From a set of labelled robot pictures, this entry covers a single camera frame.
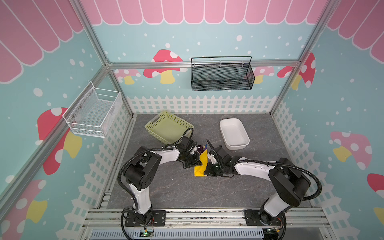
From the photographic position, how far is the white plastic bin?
38.8 inches

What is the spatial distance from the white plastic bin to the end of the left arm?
0.25 meters

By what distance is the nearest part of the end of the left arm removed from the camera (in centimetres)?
80
